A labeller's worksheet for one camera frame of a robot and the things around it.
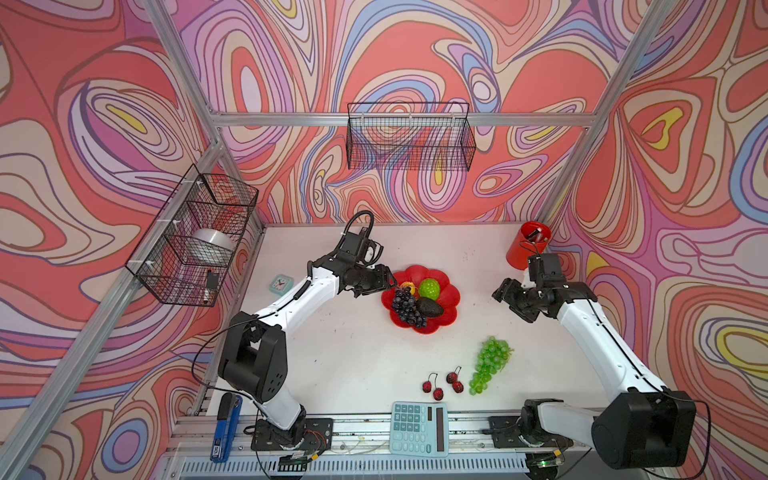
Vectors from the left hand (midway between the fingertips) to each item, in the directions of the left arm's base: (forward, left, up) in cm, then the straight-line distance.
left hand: (394, 282), depth 84 cm
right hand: (-6, -31, -3) cm, 31 cm away
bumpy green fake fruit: (+3, -12, -9) cm, 15 cm away
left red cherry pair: (-24, -9, -15) cm, 30 cm away
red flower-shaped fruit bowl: (+3, -18, -13) cm, 22 cm away
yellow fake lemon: (+5, -5, -10) cm, 12 cm away
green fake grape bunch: (-18, -27, -12) cm, 35 cm away
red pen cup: (+18, -46, -3) cm, 50 cm away
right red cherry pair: (-22, -16, -15) cm, 31 cm away
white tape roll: (+3, +45, +16) cm, 48 cm away
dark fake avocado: (-3, -11, -11) cm, 16 cm away
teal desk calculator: (-35, -6, -14) cm, 38 cm away
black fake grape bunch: (-2, -4, -10) cm, 11 cm away
